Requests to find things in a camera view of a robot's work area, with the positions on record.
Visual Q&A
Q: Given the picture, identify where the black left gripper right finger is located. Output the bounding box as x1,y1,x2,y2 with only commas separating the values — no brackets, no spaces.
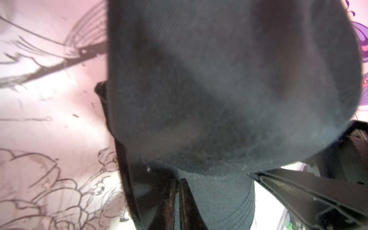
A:
179,179,208,230

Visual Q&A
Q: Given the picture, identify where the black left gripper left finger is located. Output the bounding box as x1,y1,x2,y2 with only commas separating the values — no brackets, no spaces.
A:
149,179,177,230

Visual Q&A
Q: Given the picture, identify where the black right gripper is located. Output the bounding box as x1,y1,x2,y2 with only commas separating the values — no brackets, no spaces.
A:
250,120,368,230

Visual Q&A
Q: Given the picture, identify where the black cap with white patch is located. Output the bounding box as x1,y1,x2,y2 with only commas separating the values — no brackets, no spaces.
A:
105,1,362,230

